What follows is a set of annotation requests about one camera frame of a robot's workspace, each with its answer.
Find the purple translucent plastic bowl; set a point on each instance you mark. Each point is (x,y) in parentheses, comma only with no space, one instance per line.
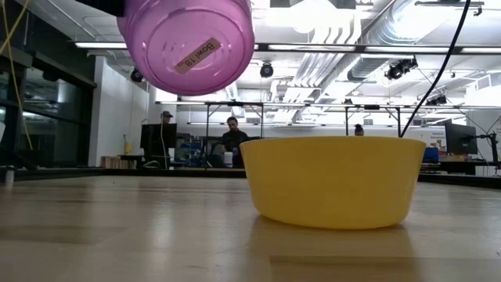
(188,47)

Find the yellow plastic bowl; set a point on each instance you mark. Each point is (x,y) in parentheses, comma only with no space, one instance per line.
(332,184)

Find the brown wooden slat stack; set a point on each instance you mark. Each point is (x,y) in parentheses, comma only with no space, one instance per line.
(117,162)

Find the yellow bottle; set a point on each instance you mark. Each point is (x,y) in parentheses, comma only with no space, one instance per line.
(128,147)

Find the black bar with light strips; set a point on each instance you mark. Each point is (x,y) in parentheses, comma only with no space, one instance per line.
(313,47)

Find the silver ceiling ventilation duct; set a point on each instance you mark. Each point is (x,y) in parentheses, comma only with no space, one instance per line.
(391,25)

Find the person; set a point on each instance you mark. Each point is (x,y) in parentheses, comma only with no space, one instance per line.
(359,130)
(166,116)
(233,141)

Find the blue storage bin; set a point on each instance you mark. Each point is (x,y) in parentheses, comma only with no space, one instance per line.
(430,154)

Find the white wipes canister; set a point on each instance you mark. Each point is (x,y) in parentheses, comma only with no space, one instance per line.
(228,160)

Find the black background workstation frame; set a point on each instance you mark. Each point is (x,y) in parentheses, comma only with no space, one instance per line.
(235,103)

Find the black ceiling spotlight cluster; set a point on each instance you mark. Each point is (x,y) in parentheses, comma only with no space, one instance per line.
(401,67)

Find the black computer monitor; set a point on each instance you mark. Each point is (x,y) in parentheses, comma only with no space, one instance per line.
(154,135)
(460,139)

